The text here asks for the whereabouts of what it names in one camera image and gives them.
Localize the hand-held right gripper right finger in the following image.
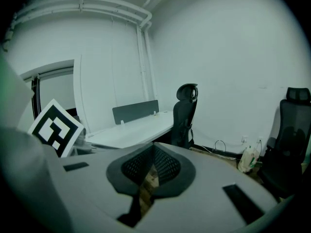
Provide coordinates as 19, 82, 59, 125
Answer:
140, 142, 280, 233

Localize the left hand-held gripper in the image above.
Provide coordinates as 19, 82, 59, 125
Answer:
28, 98, 92, 158

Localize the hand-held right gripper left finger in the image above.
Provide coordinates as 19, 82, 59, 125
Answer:
59, 142, 155, 233

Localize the white plastic bag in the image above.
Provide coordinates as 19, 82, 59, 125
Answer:
237, 146, 260, 173

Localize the dark grey desk divider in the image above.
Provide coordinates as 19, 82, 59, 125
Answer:
112, 100, 160, 125

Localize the black mesh office chair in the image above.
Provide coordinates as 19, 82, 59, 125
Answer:
170, 83, 199, 150
257, 87, 311, 199

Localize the black wall cable loop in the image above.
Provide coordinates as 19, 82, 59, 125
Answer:
213, 139, 226, 152

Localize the white window frame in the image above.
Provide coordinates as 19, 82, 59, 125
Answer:
20, 59, 75, 121

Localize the white wall pipe run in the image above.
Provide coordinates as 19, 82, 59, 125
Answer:
9, 0, 156, 101

